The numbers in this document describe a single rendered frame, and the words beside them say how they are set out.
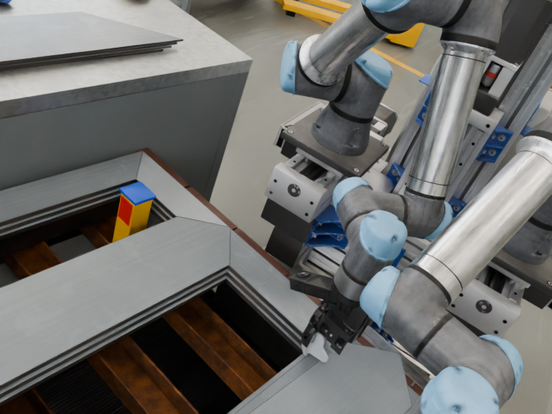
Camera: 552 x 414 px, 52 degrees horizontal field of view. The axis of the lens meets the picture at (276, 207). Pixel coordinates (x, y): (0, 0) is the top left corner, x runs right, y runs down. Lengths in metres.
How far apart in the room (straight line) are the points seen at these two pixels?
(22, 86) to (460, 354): 0.99
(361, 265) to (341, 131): 0.53
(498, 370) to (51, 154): 1.05
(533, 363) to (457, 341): 2.20
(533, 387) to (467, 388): 2.17
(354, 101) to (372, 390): 0.64
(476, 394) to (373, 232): 0.33
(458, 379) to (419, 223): 0.43
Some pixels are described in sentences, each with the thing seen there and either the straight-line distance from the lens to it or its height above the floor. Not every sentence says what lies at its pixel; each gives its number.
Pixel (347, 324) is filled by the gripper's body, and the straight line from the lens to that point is 1.05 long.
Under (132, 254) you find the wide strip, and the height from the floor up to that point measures 0.85.
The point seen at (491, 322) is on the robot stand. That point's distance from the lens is 1.35.
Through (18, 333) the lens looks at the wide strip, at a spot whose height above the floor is 0.85.
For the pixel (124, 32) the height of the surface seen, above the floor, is 1.07.
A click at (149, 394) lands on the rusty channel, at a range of 1.23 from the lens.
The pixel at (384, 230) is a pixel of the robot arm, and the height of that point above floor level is 1.21.
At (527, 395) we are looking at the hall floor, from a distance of 2.79.
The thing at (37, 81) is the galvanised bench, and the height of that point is 1.05.
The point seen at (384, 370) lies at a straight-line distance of 1.23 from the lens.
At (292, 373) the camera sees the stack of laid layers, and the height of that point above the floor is 0.85.
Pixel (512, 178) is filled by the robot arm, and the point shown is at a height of 1.37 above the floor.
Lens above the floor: 1.71
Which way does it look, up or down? 36 degrees down
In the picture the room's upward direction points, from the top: 22 degrees clockwise
